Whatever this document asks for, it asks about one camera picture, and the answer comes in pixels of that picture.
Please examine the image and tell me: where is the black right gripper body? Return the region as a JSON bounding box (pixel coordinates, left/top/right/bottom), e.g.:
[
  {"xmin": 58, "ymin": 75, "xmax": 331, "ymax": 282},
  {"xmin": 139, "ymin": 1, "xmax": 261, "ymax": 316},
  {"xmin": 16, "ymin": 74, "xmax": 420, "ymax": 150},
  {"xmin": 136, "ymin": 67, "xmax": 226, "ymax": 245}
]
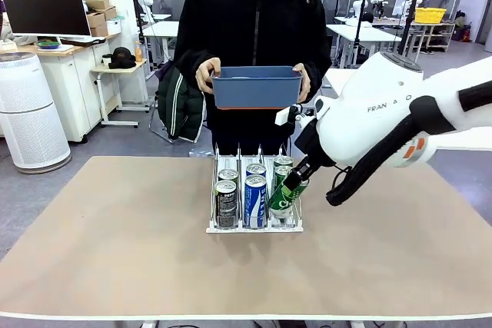
[{"xmin": 294, "ymin": 120, "xmax": 328, "ymax": 170}]

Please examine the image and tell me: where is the blue Pocari Sweat can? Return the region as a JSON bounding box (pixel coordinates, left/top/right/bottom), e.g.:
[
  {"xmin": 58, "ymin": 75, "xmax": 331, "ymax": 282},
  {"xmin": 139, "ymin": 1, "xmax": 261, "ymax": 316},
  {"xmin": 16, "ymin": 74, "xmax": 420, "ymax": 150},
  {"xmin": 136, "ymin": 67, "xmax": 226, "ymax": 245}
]
[
  {"xmin": 244, "ymin": 174, "xmax": 268, "ymax": 229},
  {"xmin": 245, "ymin": 162, "xmax": 268, "ymax": 179}
]

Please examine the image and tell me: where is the blue plastic basket orange trim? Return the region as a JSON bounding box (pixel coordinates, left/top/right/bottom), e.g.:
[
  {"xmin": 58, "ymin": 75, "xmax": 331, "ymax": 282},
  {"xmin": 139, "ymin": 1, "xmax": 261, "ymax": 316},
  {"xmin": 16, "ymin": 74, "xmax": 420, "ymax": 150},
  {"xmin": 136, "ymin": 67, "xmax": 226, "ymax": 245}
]
[{"xmin": 210, "ymin": 65, "xmax": 303, "ymax": 111}]

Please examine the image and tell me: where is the person's left forearm black sleeve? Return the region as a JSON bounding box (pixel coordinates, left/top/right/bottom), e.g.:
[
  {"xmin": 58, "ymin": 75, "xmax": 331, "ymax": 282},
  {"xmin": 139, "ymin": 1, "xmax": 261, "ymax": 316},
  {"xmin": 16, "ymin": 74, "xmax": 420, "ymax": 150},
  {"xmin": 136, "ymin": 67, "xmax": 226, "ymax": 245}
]
[{"xmin": 303, "ymin": 49, "xmax": 333, "ymax": 93}]

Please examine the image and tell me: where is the person's right forearm black sleeve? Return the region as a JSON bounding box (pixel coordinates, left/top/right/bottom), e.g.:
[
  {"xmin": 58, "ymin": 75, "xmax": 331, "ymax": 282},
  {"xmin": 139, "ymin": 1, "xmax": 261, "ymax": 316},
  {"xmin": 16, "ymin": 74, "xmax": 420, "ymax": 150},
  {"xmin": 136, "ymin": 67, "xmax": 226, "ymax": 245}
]
[{"xmin": 174, "ymin": 48, "xmax": 216, "ymax": 93}]

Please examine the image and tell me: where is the person's left hand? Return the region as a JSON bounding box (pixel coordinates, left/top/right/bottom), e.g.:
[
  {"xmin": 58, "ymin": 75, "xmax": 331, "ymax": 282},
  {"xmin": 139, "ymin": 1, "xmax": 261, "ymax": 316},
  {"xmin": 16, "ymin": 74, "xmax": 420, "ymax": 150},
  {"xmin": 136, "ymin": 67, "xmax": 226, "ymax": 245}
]
[{"xmin": 291, "ymin": 65, "xmax": 312, "ymax": 104}]

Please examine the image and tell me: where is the person's right hand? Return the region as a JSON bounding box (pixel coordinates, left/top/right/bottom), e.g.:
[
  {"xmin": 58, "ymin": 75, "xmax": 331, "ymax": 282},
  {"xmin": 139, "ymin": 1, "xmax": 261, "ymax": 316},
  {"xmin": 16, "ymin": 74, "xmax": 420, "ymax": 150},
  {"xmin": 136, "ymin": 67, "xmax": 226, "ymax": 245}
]
[{"xmin": 194, "ymin": 58, "xmax": 223, "ymax": 95}]

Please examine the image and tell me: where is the small white box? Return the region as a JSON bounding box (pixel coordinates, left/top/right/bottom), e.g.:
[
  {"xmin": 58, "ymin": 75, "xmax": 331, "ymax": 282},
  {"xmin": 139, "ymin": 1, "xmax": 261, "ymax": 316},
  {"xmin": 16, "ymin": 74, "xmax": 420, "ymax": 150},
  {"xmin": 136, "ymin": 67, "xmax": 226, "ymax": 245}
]
[{"xmin": 105, "ymin": 16, "xmax": 122, "ymax": 35}]

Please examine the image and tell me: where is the black computer monitor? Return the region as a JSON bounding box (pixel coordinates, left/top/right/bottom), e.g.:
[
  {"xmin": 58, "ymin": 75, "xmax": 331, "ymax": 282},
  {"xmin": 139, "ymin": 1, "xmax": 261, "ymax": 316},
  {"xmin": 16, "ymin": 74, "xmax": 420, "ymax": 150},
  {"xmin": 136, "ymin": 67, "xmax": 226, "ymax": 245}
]
[{"xmin": 0, "ymin": 0, "xmax": 92, "ymax": 37}]

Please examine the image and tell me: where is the black keyboard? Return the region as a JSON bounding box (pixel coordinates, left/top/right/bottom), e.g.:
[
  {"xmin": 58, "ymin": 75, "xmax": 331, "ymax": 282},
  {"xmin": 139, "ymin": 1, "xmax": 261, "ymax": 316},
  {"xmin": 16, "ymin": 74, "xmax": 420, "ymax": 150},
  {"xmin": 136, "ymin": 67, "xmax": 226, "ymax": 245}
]
[{"xmin": 60, "ymin": 35, "xmax": 107, "ymax": 46}]

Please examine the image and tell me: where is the black Pepsi can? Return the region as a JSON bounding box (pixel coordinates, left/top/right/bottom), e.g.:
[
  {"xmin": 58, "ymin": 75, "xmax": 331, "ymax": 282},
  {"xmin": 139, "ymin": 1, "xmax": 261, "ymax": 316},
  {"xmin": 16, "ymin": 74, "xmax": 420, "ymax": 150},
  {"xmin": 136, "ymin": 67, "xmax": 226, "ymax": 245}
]
[
  {"xmin": 218, "ymin": 167, "xmax": 240, "ymax": 191},
  {"xmin": 214, "ymin": 180, "xmax": 238, "ymax": 228}
]

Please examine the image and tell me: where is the large white table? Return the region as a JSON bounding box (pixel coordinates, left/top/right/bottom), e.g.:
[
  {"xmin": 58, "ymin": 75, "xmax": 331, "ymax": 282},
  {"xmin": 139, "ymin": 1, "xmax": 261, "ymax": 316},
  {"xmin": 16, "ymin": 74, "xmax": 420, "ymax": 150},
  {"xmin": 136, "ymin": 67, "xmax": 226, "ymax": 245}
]
[{"xmin": 321, "ymin": 68, "xmax": 364, "ymax": 101}]

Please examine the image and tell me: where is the black cap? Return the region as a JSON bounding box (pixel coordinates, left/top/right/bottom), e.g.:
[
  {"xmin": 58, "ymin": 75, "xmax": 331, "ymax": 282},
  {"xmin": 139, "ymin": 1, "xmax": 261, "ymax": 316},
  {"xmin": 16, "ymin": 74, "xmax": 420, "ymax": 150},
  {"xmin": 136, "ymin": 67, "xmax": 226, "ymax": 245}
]
[{"xmin": 108, "ymin": 46, "xmax": 138, "ymax": 69}]

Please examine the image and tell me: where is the white background desk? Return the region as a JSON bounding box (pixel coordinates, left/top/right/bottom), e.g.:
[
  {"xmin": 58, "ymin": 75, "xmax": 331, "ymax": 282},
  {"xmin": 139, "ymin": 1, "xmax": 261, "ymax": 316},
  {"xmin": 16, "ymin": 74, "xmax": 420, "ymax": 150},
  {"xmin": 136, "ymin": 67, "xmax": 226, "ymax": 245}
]
[
  {"xmin": 326, "ymin": 23, "xmax": 403, "ymax": 70},
  {"xmin": 141, "ymin": 19, "xmax": 182, "ymax": 66}
]

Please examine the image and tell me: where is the white cabinet wooden top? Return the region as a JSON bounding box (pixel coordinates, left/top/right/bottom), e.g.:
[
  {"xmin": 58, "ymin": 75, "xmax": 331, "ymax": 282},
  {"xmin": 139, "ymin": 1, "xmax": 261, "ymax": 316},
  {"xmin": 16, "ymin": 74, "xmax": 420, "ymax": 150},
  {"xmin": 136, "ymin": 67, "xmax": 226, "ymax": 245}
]
[{"xmin": 15, "ymin": 31, "xmax": 121, "ymax": 143}]

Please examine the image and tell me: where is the white rolling side table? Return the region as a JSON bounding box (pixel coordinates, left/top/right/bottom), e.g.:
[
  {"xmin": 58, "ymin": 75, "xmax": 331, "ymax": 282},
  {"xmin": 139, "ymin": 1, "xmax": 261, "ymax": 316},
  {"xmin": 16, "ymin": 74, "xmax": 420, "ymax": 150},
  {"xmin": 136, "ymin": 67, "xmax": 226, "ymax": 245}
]
[{"xmin": 90, "ymin": 58, "xmax": 151, "ymax": 128}]

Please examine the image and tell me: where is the purple jacket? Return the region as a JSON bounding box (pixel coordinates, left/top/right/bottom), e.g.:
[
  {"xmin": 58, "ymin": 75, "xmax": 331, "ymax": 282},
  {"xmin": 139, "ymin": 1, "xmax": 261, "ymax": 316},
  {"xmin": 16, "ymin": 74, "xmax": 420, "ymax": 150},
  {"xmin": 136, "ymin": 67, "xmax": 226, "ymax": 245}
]
[{"xmin": 155, "ymin": 59, "xmax": 178, "ymax": 80}]

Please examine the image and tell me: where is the dark green striped jacket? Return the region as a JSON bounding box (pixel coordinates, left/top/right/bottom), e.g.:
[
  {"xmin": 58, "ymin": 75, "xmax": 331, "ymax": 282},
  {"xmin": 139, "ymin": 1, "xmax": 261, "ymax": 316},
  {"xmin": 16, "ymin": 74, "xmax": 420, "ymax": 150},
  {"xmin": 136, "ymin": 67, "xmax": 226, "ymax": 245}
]
[{"xmin": 156, "ymin": 65, "xmax": 206, "ymax": 143}]

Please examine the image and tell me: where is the person in black jacket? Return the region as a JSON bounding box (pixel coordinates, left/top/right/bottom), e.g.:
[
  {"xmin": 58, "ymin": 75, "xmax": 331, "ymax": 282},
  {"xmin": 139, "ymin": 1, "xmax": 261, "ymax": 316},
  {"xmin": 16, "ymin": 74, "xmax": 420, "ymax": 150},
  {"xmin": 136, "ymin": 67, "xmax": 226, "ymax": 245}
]
[{"xmin": 173, "ymin": 0, "xmax": 332, "ymax": 158}]

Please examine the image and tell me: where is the white round air purifier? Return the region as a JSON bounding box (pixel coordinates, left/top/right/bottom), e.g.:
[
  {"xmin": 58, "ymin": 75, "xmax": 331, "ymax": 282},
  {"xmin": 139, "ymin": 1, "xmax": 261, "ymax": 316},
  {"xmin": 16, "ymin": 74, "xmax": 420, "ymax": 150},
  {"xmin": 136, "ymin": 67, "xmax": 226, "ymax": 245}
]
[{"xmin": 0, "ymin": 51, "xmax": 73, "ymax": 174}]

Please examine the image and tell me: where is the low wooden shelf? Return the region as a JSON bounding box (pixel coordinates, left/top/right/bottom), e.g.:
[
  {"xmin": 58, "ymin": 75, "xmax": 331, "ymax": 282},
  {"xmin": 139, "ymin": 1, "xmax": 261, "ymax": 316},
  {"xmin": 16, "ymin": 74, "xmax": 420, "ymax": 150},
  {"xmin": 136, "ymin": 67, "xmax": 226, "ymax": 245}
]
[{"xmin": 413, "ymin": 20, "xmax": 457, "ymax": 53}]

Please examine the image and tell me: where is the yellow plastic crate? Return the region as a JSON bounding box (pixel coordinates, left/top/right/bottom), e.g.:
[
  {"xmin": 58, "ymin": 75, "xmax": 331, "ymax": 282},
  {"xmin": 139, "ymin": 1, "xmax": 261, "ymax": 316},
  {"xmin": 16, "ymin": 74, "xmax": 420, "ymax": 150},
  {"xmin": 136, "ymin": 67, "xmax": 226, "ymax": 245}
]
[{"xmin": 414, "ymin": 6, "xmax": 448, "ymax": 23}]

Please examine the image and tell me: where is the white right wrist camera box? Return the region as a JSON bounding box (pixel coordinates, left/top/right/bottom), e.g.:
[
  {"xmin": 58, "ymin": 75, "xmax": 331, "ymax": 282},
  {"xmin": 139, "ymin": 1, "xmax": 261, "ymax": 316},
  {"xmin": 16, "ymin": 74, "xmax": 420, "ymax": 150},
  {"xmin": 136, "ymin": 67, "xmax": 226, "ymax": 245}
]
[{"xmin": 274, "ymin": 104, "xmax": 305, "ymax": 127}]

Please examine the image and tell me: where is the black sleeved right arm cable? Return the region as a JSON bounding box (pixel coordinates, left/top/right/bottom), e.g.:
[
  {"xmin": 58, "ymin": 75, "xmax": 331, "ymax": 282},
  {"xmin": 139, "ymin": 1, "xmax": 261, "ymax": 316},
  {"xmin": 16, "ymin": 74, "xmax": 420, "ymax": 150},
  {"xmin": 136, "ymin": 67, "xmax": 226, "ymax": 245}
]
[{"xmin": 325, "ymin": 81, "xmax": 492, "ymax": 207}]

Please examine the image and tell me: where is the white wire can dispenser rack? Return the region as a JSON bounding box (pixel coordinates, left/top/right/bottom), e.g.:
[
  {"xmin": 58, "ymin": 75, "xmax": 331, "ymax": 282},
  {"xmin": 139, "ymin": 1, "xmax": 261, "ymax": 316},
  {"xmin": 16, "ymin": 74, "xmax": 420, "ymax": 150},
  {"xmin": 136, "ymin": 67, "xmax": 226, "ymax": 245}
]
[{"xmin": 205, "ymin": 141, "xmax": 304, "ymax": 234}]

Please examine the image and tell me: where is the metal folding chair frame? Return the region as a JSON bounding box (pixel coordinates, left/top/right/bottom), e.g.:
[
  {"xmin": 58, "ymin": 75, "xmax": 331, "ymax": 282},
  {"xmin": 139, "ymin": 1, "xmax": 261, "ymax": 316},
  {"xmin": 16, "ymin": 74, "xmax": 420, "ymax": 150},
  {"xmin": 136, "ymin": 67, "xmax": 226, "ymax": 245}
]
[{"xmin": 148, "ymin": 99, "xmax": 174, "ymax": 144}]

